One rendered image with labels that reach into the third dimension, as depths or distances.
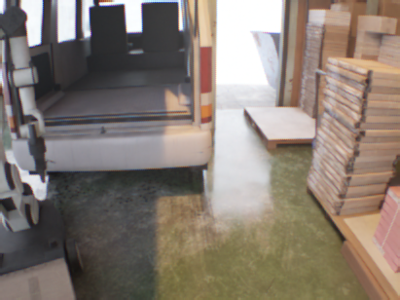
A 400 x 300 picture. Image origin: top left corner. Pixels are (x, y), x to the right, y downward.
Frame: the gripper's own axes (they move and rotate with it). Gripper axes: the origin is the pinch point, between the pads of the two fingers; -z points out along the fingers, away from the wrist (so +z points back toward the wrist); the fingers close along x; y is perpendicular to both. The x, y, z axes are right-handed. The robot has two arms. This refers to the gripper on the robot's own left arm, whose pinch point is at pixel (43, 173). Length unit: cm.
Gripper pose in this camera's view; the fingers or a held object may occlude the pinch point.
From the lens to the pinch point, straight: 154.8
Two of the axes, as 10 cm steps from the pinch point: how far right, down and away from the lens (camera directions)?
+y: 8.9, -1.9, 4.1
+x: 4.4, 2.0, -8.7
